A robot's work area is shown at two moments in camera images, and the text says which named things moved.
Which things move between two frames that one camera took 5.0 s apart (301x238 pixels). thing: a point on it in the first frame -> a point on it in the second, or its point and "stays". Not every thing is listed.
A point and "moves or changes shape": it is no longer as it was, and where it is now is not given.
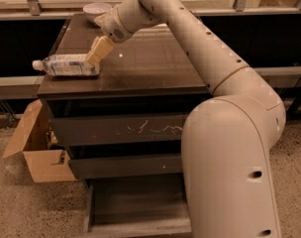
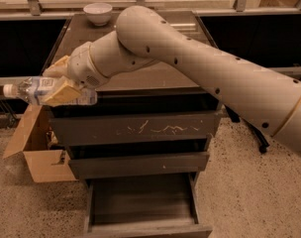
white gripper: x=111 y=26 -> x=80 y=65
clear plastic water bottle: x=67 y=65 moves or changes shape
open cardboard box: x=47 y=164 stays
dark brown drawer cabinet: x=124 y=129 stays
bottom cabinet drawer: x=138 y=206 stays
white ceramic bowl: x=96 y=9 stays
